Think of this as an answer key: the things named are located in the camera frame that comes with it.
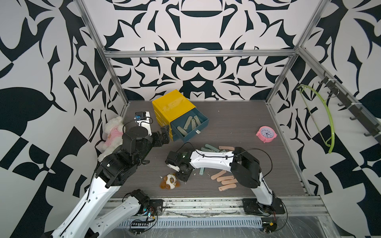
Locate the pink alarm clock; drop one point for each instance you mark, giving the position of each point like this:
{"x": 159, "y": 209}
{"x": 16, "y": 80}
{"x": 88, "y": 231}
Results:
{"x": 266, "y": 134}

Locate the white plush dog pink shirt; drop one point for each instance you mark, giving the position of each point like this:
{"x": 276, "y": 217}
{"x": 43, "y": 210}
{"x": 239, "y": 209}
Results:
{"x": 114, "y": 131}

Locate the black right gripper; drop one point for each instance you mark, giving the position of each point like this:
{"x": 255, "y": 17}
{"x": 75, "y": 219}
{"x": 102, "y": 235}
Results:
{"x": 180, "y": 177}

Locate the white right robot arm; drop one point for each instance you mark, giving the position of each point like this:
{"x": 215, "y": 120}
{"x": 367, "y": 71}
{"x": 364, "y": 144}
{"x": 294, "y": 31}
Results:
{"x": 244, "y": 167}

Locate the olive green fruit knife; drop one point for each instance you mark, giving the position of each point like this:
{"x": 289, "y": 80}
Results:
{"x": 197, "y": 120}
{"x": 188, "y": 122}
{"x": 182, "y": 131}

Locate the green toy bow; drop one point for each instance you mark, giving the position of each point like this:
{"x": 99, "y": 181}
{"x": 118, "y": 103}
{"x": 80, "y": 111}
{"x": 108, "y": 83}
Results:
{"x": 320, "y": 113}

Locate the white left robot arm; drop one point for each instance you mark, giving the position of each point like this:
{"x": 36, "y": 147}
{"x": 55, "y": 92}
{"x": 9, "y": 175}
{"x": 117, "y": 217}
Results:
{"x": 114, "y": 170}

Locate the yellow drawer cabinet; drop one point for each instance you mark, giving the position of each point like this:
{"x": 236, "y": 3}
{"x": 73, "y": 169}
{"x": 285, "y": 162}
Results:
{"x": 169, "y": 108}

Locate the brown white plush toy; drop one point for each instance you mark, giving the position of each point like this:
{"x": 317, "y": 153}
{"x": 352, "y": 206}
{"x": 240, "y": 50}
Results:
{"x": 169, "y": 182}

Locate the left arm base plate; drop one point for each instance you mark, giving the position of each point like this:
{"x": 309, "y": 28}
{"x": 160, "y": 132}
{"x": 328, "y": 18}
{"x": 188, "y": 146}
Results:
{"x": 154, "y": 206}

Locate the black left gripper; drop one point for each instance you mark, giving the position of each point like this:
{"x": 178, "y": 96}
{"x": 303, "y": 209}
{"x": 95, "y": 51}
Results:
{"x": 158, "y": 142}

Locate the teal top drawer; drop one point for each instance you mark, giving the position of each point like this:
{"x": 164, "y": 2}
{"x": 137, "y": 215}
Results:
{"x": 193, "y": 128}

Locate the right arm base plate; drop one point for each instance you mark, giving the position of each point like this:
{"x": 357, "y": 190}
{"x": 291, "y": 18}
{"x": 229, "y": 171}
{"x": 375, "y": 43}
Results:
{"x": 253, "y": 207}

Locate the black wall hook rack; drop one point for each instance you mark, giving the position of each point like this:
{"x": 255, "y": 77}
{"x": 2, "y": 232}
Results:
{"x": 347, "y": 101}

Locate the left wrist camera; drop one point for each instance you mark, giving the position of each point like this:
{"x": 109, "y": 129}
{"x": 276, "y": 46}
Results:
{"x": 143, "y": 119}

